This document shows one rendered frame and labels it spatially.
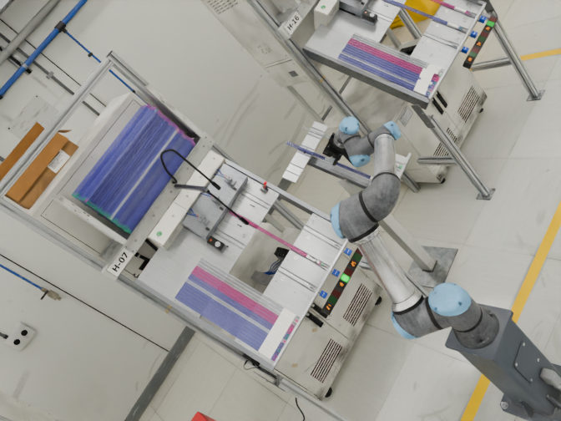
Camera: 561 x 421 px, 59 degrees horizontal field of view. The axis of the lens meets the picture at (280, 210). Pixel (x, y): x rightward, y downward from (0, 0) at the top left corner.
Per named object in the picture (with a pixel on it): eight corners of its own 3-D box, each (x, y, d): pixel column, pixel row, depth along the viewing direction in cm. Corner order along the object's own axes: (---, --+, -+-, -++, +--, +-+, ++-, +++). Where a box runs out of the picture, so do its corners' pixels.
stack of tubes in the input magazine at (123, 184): (197, 142, 223) (151, 101, 210) (129, 235, 210) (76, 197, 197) (186, 143, 234) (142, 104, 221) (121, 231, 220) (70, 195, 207)
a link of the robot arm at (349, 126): (346, 135, 190) (338, 117, 192) (340, 148, 200) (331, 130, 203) (364, 130, 192) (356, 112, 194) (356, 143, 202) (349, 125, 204)
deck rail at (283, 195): (353, 234, 225) (354, 230, 219) (351, 237, 225) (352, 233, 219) (224, 161, 239) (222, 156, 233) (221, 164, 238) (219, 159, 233)
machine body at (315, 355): (389, 294, 281) (323, 234, 250) (329, 406, 262) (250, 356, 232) (319, 272, 335) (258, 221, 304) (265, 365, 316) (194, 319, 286)
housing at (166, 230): (229, 169, 239) (224, 157, 225) (170, 254, 226) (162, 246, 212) (214, 162, 240) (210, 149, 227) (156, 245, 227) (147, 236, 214)
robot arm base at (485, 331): (505, 313, 166) (492, 299, 161) (489, 354, 161) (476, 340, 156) (466, 305, 178) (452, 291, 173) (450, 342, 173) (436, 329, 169)
